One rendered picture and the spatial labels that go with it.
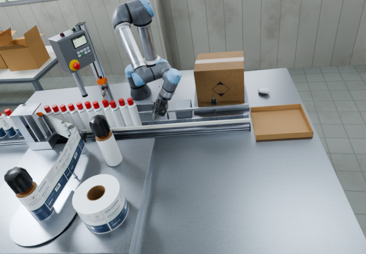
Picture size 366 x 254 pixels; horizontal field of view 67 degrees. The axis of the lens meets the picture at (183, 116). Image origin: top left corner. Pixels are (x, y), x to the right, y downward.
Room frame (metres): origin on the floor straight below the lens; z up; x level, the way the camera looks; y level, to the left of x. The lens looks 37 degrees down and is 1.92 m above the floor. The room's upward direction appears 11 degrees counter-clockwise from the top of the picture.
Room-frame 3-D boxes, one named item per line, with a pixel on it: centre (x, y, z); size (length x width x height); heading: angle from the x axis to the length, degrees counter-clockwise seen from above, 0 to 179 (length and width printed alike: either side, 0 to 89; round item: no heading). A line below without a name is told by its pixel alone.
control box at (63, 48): (1.49, 0.52, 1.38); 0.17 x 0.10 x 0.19; 134
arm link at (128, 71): (1.71, 0.26, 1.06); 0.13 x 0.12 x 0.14; 106
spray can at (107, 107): (1.39, 0.43, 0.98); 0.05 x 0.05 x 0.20
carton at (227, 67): (1.56, -0.29, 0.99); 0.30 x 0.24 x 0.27; 75
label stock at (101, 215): (0.77, 0.42, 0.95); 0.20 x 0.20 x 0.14
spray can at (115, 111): (1.37, 0.39, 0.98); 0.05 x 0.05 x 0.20
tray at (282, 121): (1.20, -0.55, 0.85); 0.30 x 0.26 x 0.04; 79
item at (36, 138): (1.37, 0.87, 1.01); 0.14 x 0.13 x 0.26; 79
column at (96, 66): (1.53, 0.45, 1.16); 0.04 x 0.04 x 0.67; 79
